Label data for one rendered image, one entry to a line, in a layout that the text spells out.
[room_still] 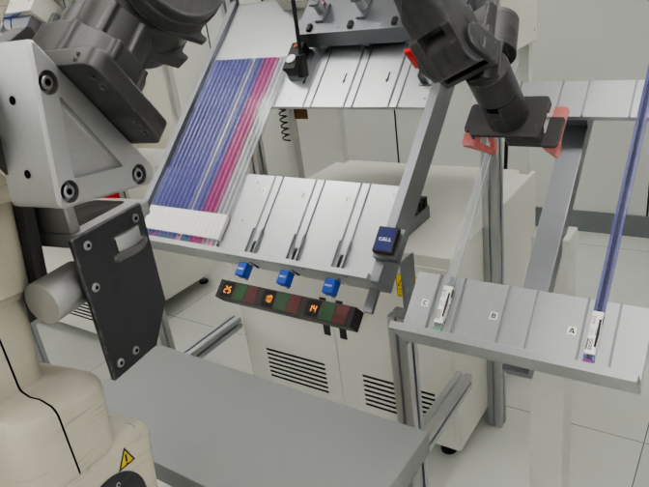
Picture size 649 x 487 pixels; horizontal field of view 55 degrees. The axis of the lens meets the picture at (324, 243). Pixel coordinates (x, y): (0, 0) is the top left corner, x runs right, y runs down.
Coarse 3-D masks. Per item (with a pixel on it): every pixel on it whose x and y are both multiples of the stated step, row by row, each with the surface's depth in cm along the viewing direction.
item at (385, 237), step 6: (384, 228) 113; (390, 228) 112; (378, 234) 113; (384, 234) 112; (390, 234) 112; (378, 240) 112; (384, 240) 112; (390, 240) 111; (378, 246) 112; (384, 246) 111; (390, 246) 111
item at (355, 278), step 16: (160, 240) 143; (176, 240) 141; (208, 256) 141; (224, 256) 135; (240, 256) 130; (256, 256) 128; (272, 256) 126; (304, 272) 125; (320, 272) 121; (336, 272) 117; (352, 272) 115; (368, 288) 119
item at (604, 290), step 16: (640, 112) 93; (640, 128) 92; (640, 144) 91; (624, 176) 90; (624, 192) 89; (624, 208) 88; (624, 224) 88; (608, 256) 86; (608, 272) 85; (608, 288) 84
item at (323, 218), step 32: (256, 192) 138; (288, 192) 134; (320, 192) 129; (352, 192) 125; (384, 192) 122; (256, 224) 134; (288, 224) 130; (320, 224) 126; (352, 224) 122; (384, 224) 119; (288, 256) 126; (320, 256) 123; (352, 256) 119
